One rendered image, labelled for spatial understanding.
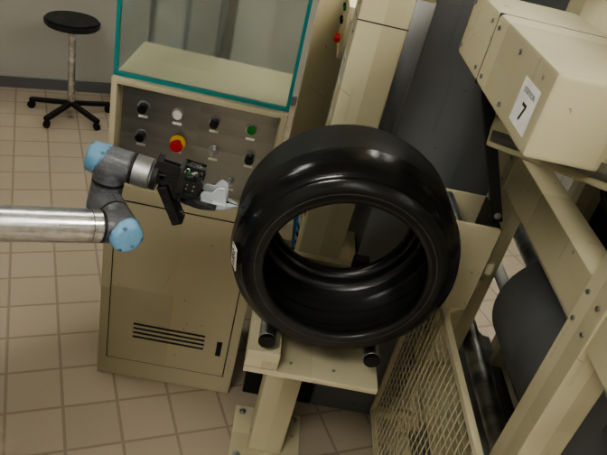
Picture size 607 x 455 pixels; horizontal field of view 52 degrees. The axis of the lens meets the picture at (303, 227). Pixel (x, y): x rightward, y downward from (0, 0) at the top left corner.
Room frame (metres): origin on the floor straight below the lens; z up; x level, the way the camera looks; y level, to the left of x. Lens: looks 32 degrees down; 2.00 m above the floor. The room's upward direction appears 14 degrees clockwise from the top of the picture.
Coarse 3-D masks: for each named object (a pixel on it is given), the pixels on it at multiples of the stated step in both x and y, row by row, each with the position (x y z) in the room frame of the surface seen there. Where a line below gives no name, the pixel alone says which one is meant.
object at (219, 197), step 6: (204, 192) 1.26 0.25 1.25; (210, 192) 1.26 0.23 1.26; (216, 192) 1.26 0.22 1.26; (222, 192) 1.26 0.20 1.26; (204, 198) 1.26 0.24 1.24; (210, 198) 1.26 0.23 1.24; (216, 198) 1.26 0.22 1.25; (222, 198) 1.26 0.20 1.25; (216, 204) 1.26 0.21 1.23; (222, 204) 1.26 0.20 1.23; (228, 204) 1.27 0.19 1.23; (234, 204) 1.29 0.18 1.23
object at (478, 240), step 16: (448, 192) 1.72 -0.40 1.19; (464, 192) 1.74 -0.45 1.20; (464, 208) 1.74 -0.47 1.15; (480, 208) 1.74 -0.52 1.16; (464, 224) 1.54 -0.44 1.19; (480, 224) 1.70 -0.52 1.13; (496, 224) 1.59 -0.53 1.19; (464, 240) 1.55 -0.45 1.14; (480, 240) 1.55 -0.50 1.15; (496, 240) 1.55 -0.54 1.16; (464, 256) 1.55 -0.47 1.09; (480, 256) 1.55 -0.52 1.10; (464, 272) 1.55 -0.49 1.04; (480, 272) 1.55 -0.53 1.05; (464, 288) 1.55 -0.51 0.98; (448, 304) 1.55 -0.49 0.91; (464, 304) 1.55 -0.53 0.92
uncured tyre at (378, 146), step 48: (288, 144) 1.37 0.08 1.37; (336, 144) 1.31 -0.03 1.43; (384, 144) 1.35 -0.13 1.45; (288, 192) 1.20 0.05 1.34; (336, 192) 1.19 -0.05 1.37; (384, 192) 1.21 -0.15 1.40; (432, 192) 1.26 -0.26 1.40; (240, 240) 1.20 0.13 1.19; (432, 240) 1.22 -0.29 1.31; (240, 288) 1.21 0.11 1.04; (288, 288) 1.41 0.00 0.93; (336, 288) 1.46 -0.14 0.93; (384, 288) 1.45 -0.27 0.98; (432, 288) 1.22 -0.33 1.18; (288, 336) 1.22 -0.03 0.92; (336, 336) 1.20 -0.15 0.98; (384, 336) 1.21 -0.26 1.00
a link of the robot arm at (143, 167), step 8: (136, 160) 1.25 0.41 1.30; (144, 160) 1.25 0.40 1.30; (152, 160) 1.27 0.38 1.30; (136, 168) 1.23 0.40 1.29; (144, 168) 1.24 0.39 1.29; (152, 168) 1.25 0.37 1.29; (136, 176) 1.23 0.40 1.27; (144, 176) 1.23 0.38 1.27; (136, 184) 1.23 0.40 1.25; (144, 184) 1.23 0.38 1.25
